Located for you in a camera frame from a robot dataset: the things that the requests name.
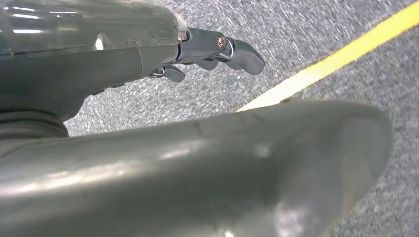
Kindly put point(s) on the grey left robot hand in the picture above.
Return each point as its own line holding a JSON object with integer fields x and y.
{"x": 65, "y": 65}

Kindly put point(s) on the yellow floor tape square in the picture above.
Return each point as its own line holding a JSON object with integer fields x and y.
{"x": 327, "y": 62}

